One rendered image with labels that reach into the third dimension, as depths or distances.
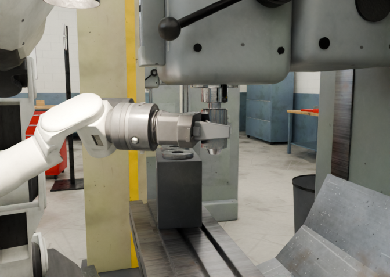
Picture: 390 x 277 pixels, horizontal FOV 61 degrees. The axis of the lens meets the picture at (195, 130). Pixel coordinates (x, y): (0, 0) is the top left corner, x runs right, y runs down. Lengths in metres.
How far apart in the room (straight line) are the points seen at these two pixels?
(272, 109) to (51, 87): 5.72
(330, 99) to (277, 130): 7.04
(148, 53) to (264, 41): 0.18
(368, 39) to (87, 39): 1.92
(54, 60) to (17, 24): 8.84
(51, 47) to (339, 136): 9.13
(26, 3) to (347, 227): 0.85
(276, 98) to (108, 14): 5.98
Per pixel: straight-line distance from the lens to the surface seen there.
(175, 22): 0.44
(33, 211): 1.19
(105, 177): 2.36
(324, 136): 0.94
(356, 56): 0.59
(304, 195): 2.46
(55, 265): 1.61
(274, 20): 0.53
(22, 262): 1.32
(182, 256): 0.81
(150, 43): 0.55
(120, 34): 2.31
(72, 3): 0.53
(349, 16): 0.58
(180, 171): 0.89
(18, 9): 0.82
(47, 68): 9.67
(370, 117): 0.82
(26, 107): 1.12
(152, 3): 0.56
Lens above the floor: 1.30
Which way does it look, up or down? 7 degrees down
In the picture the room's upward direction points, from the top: straight up
